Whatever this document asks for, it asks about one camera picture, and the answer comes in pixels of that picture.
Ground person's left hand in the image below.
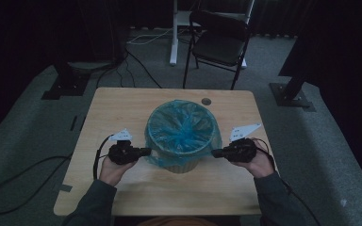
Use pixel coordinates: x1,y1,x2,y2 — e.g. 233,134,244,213
98,154,139,188

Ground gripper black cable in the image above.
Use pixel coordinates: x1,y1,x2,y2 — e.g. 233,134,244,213
250,137,322,226
91,134,115,181

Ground black stand with bolted base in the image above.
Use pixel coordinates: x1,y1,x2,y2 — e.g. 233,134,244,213
269,73,317,113

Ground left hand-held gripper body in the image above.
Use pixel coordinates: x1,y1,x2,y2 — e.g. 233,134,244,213
107,127,143,167

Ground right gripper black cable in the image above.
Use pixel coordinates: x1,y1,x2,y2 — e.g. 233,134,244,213
250,137,322,226

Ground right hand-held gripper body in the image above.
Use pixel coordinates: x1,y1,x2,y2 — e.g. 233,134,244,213
227,122,263,164

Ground dark curtain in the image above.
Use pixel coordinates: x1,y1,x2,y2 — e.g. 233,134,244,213
277,0,362,196

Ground green ribbed bin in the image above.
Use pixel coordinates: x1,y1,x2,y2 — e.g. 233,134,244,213
161,156,203,175

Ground person's right hand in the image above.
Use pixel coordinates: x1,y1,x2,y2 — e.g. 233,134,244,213
230,138,276,180

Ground white floor cable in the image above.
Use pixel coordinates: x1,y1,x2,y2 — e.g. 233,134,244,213
126,27,174,46

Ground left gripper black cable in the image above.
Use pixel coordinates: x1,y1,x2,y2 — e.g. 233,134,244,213
91,134,115,181

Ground black folding chair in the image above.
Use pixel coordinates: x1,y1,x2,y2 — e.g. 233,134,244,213
182,9,253,91

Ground black floor cables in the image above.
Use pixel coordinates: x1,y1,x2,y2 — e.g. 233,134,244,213
95,49,163,89

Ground blue plastic bag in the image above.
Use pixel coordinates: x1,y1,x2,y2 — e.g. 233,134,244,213
143,99,223,168

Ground black stand with flat base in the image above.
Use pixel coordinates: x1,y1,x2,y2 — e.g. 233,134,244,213
41,59,92,101

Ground black looped floor cable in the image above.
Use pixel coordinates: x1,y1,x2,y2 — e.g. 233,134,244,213
0,153,74,217

